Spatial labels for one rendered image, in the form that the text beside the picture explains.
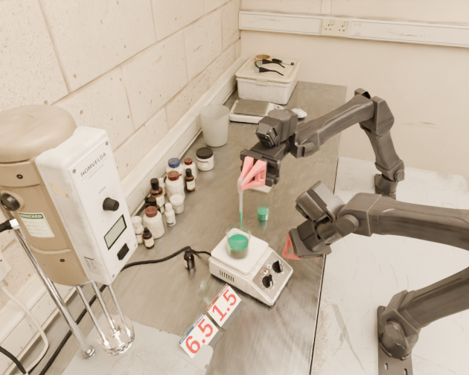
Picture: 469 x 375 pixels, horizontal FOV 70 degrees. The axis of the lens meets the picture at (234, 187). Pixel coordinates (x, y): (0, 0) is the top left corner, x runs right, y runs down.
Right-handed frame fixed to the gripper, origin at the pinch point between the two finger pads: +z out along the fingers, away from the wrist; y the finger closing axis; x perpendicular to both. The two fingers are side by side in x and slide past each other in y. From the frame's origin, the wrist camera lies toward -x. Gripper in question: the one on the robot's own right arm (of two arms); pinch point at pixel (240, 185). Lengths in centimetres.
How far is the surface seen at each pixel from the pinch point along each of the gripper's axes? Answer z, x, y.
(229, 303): 10.8, 30.1, 3.3
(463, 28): -160, -2, 28
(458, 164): -171, 77, 54
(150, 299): 20.5, 31.5, -15.5
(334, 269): -15.5, 32.5, 21.9
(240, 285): 5.6, 28.8, 3.1
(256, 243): -4.9, 23.3, 1.8
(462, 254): -42, 33, 52
